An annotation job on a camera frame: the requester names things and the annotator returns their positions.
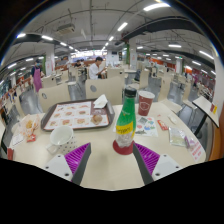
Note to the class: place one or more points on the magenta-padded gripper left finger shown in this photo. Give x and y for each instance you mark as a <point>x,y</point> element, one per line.
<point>77,159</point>

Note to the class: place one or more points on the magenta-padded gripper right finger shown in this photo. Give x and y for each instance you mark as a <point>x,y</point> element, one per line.
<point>148,159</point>

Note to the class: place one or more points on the green-labelled clear drink bottle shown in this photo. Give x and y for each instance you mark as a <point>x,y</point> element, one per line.
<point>126,115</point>

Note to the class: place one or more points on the white dotted mug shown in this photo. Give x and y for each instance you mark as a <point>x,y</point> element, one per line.
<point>61,138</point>

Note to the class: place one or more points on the colourful printed leaflet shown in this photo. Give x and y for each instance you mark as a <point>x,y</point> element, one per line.
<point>146,126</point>

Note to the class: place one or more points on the clear plastic packet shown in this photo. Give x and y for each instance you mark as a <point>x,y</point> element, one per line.
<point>177,136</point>

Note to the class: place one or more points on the red sauce packet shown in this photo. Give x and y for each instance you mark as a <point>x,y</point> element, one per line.
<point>162,125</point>
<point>31,138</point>

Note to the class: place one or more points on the brown food tray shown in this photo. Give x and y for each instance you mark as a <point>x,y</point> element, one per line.
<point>71,115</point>

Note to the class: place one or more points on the white and pink paper slip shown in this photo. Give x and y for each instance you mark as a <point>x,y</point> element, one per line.
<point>196,150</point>

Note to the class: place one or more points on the red paper cup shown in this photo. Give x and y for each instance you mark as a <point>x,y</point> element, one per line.
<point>146,105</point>

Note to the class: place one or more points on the clear food wrapper with snacks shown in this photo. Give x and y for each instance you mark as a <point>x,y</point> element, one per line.
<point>29,124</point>

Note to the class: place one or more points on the white paper napkin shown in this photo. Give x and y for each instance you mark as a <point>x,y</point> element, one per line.
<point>100,101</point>

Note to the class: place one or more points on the cream chair with round mark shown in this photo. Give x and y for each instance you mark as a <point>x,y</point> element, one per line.
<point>55,96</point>
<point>106,88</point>

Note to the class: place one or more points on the white table with label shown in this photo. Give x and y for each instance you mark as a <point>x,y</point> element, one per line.
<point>205,105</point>

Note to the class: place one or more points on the group of cream cafeteria chairs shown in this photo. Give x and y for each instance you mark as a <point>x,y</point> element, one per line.
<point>144,79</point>

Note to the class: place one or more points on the person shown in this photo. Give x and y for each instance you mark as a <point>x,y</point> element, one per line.
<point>78,63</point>
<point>37,78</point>
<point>95,70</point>

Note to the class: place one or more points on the ceiling air conditioner unit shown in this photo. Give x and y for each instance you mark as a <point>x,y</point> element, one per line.
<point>66,29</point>

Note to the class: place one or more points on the group of ceiling strip lights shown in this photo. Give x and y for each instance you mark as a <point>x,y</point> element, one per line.
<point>156,6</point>

